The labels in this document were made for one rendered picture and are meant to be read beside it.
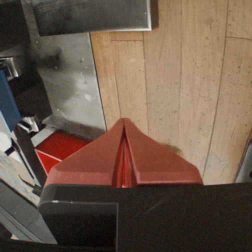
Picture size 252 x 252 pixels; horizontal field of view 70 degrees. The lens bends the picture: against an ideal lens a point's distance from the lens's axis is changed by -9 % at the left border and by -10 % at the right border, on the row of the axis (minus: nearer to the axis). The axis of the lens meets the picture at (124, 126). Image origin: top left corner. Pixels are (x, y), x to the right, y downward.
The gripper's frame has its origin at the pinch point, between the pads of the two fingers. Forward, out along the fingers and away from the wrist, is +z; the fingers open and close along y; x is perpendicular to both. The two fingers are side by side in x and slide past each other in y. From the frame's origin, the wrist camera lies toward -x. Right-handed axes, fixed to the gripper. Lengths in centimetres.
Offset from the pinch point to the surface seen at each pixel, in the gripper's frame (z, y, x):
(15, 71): 10.3, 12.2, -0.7
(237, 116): 6.3, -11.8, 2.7
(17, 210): 248, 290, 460
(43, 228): 202, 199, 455
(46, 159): 16.7, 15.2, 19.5
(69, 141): 17.2, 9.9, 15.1
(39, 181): 15.9, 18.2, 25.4
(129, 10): 10.1, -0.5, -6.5
